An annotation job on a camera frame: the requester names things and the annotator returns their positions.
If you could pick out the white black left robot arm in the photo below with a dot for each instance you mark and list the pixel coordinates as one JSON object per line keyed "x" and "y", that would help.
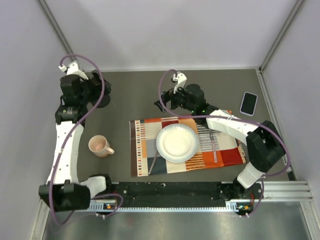
{"x": 63, "y": 191}

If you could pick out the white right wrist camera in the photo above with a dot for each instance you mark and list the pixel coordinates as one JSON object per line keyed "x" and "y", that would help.
{"x": 179, "y": 79}

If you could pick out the pink handled fork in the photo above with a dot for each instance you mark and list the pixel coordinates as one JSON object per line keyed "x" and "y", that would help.
{"x": 214, "y": 143}

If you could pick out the colourful patterned placemat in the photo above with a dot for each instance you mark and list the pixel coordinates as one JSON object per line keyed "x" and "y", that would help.
{"x": 143, "y": 133}

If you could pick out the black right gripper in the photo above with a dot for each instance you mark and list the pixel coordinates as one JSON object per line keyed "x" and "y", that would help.
{"x": 170, "y": 96}

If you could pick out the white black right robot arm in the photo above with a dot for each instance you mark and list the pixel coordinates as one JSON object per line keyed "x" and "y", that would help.
{"x": 263, "y": 142}

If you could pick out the white ceramic plate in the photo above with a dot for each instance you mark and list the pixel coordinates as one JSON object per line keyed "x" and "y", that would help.
{"x": 177, "y": 143}

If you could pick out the phone with lilac case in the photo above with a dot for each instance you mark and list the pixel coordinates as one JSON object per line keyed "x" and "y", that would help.
{"x": 248, "y": 104}

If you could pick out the pink ceramic mug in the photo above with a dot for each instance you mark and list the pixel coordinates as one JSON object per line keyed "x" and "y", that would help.
{"x": 99, "y": 146}

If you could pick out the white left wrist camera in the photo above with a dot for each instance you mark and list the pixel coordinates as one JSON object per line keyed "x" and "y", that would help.
{"x": 73, "y": 69}

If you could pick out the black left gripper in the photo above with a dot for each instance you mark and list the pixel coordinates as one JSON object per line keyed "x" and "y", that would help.
{"x": 88, "y": 82}

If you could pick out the black phone stand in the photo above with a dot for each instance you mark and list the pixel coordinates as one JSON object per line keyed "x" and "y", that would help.
{"x": 97, "y": 89}

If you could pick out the pink handled knife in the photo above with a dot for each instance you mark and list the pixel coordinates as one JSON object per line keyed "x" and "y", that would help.
{"x": 153, "y": 163}

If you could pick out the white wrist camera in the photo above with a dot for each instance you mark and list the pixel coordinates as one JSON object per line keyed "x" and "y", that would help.
{"x": 179, "y": 79}
{"x": 73, "y": 69}

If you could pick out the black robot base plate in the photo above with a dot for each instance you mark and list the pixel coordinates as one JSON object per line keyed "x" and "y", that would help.
{"x": 212, "y": 189}

